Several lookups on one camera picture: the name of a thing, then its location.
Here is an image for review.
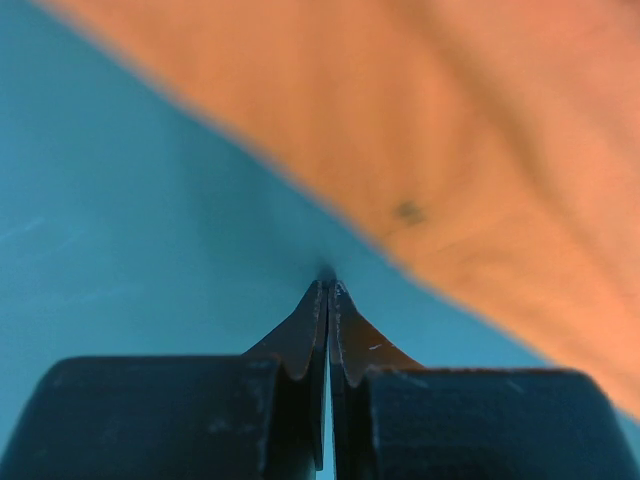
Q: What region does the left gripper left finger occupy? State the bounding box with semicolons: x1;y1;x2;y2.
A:
1;281;328;479

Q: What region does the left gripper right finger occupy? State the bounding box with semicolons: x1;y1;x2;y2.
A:
327;282;639;480

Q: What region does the orange t shirt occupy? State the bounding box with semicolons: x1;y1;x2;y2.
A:
46;1;639;415

